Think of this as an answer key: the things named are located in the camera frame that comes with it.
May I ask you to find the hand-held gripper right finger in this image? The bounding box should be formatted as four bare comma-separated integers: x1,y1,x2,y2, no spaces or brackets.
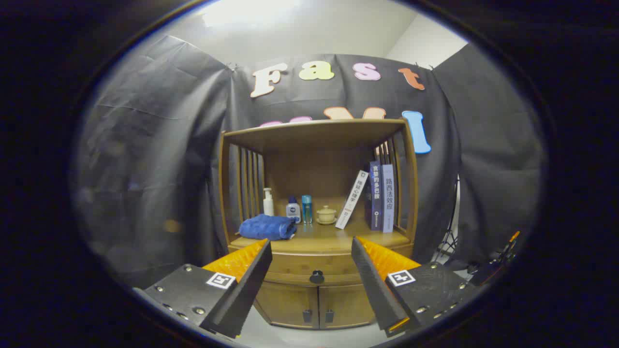
351,236,486,338

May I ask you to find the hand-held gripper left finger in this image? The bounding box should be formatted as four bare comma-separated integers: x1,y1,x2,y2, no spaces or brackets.
133,238,273,339

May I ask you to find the wooden cabinet door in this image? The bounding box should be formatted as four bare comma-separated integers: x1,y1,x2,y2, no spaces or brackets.
318,284,377,329
254,282,320,330

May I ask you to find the wooden countertop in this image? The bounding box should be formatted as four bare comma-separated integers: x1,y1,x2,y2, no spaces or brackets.
231,220,412,253

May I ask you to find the wooden cabinet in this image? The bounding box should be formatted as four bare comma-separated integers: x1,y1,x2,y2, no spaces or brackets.
219,119,419,330

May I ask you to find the blue rolled towel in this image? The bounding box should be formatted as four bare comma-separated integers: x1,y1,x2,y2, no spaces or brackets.
239,214,298,241

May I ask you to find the black tripod stand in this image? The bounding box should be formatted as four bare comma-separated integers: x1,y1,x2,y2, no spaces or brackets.
433,176,460,264

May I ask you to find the beige lidded teacup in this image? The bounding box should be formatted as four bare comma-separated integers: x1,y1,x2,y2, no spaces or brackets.
316,205,338,225

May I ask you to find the pale purple book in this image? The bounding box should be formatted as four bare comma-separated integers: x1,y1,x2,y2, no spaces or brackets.
381,164,395,233

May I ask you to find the white book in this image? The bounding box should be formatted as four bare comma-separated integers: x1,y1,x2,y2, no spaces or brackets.
335,170,369,230

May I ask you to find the dark blue book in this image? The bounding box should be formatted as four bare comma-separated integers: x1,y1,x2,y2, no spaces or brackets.
364,160,383,231

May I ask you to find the black device with orange tip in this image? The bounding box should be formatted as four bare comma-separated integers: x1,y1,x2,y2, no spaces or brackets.
469,231,521,287

